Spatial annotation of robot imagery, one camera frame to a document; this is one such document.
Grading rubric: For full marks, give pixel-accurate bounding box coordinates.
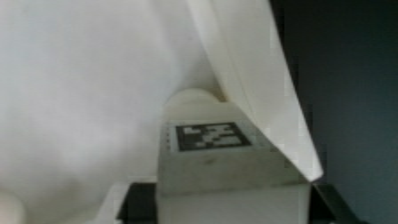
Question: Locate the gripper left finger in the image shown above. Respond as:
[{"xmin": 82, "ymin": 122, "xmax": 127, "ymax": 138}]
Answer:
[{"xmin": 93, "ymin": 182, "xmax": 159, "ymax": 224}]

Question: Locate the white square table top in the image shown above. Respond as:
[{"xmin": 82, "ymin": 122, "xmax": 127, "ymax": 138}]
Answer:
[{"xmin": 0, "ymin": 0, "xmax": 324, "ymax": 224}]

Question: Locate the white leg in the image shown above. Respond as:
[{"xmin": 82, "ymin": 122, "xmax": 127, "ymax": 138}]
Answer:
[{"xmin": 157, "ymin": 89, "xmax": 311, "ymax": 224}]

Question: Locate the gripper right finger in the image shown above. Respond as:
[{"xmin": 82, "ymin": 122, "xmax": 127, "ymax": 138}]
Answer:
[{"xmin": 308, "ymin": 182, "xmax": 368, "ymax": 224}]

